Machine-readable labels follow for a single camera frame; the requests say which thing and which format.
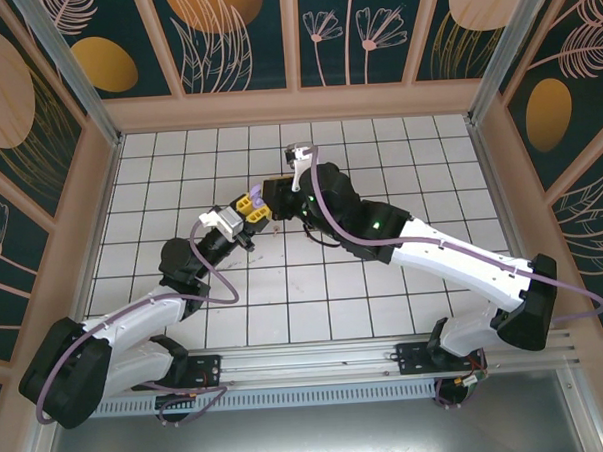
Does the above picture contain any purple earbud charging case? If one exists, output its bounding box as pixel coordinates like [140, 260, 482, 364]
[247, 184, 270, 212]

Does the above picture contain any grey metal sheet panel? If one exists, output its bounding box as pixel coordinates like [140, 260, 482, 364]
[17, 365, 603, 452]

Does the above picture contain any small green circuit board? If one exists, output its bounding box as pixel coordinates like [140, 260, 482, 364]
[455, 372, 488, 395]

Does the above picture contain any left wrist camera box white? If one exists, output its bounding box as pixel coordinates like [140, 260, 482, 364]
[198, 203, 247, 242]

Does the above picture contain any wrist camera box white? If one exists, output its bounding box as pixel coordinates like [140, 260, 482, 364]
[283, 140, 321, 193]
[198, 203, 247, 242]

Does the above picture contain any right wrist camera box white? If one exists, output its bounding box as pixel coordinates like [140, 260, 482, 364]
[283, 140, 321, 193]

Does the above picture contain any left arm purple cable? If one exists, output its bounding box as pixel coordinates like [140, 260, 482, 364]
[27, 223, 244, 434]

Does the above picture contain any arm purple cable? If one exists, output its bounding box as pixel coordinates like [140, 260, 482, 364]
[307, 133, 603, 415]
[27, 223, 244, 434]

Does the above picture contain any aluminium side rail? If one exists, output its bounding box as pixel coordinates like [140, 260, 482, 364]
[464, 114, 557, 336]
[51, 136, 136, 358]

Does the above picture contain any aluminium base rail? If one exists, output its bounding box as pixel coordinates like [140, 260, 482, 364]
[106, 327, 582, 397]

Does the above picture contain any white slotted cable duct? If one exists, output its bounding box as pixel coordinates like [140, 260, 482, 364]
[91, 377, 438, 419]

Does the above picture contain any aluminium corner post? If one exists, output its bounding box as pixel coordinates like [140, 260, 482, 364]
[10, 0, 125, 152]
[462, 0, 577, 126]

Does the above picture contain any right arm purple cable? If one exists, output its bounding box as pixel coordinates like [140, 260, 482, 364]
[307, 133, 603, 415]

